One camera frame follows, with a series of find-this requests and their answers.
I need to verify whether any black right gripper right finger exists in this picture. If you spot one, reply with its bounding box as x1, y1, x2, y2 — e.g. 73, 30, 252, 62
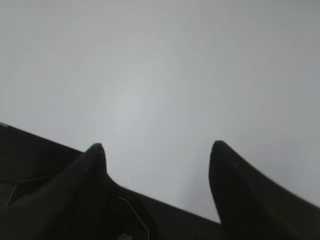
208, 140, 320, 240

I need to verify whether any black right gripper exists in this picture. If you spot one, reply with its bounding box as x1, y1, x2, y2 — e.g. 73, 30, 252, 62
0, 124, 223, 240

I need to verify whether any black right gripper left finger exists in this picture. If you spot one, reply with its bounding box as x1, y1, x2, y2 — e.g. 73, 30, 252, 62
0, 143, 107, 240

